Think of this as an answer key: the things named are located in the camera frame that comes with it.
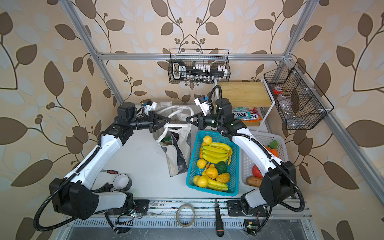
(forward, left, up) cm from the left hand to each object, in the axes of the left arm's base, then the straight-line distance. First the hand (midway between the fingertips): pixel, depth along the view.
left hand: (169, 119), depth 68 cm
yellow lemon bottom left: (-20, -15, -25) cm, 35 cm away
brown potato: (-18, -43, -27) cm, 54 cm away
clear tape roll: (-35, -5, -30) cm, 46 cm away
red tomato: (-13, -45, -27) cm, 54 cm away
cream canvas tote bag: (-6, -2, -7) cm, 9 cm away
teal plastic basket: (-12, -33, -28) cm, 45 cm away
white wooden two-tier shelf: (+20, -39, -1) cm, 44 cm away
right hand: (+2, -9, -3) cm, 9 cm away
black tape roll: (-19, +29, -33) cm, 48 cm away
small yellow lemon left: (-9, -16, -29) cm, 34 cm away
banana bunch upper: (-1, -25, -29) cm, 38 cm away
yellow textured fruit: (-14, -21, -28) cm, 37 cm away
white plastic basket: (-8, -42, -33) cm, 54 cm away
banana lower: (-20, -23, -28) cm, 42 cm away
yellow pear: (+4, -19, -24) cm, 31 cm away
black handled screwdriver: (-36, -24, -31) cm, 53 cm away
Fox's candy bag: (+15, -41, -12) cm, 46 cm away
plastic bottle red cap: (+11, -57, 0) cm, 58 cm away
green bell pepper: (-11, -27, -28) cm, 40 cm away
